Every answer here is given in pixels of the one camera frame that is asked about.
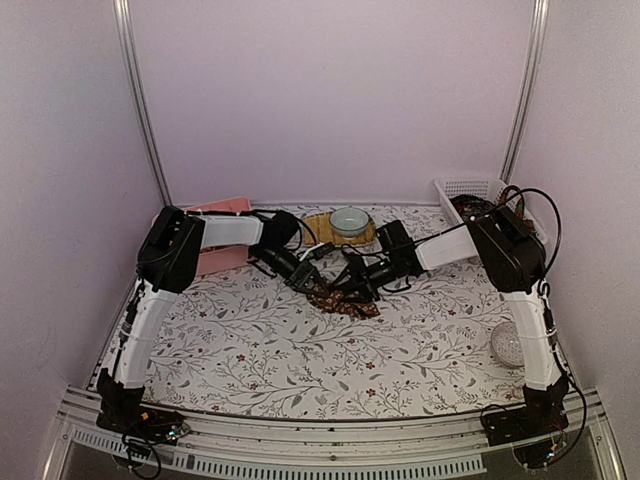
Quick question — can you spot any aluminium left corner post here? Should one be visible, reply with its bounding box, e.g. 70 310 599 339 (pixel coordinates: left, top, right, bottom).
113 0 172 205

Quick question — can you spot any patterned glass bowl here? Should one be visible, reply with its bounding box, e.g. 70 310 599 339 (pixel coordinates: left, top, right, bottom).
490 322 524 369

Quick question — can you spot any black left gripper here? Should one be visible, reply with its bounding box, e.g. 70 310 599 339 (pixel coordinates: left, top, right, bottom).
256 246 331 301

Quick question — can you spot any bamboo mat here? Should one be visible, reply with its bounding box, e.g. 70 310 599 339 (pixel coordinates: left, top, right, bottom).
303 212 376 247

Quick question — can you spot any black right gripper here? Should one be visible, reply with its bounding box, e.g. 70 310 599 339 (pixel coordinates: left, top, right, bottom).
329 254 402 303

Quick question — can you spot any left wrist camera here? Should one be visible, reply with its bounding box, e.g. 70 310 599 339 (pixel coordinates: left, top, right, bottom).
299 242 335 261

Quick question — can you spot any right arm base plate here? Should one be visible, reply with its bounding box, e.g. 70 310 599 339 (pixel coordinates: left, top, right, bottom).
480 404 569 446

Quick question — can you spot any aluminium front rail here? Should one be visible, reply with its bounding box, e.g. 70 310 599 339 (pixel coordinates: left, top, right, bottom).
42 389 629 480

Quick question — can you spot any pink divided organizer tray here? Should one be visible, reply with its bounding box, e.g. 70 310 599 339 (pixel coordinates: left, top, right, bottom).
188 197 251 276

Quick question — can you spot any aluminium right corner post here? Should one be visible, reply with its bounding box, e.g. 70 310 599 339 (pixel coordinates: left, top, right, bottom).
499 0 550 184

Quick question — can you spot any aluminium corner post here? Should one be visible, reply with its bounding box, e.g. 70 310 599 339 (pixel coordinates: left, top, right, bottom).
113 0 172 205
499 0 550 184

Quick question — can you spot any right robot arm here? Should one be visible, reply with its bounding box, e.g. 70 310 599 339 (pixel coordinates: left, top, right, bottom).
330 203 575 436

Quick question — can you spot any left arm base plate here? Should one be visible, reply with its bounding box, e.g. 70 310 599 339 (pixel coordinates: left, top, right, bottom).
96 408 191 445

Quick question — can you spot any brown floral tie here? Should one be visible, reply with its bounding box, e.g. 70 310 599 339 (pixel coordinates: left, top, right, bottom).
306 292 380 320

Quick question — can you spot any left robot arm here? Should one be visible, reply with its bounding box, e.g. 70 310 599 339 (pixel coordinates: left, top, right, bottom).
96 205 329 434

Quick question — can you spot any white plastic basket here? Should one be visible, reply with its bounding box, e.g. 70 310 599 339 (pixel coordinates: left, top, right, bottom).
434 178 548 257

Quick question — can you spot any light green ceramic bowl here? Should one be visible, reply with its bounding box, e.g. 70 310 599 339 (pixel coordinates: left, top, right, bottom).
329 207 370 238

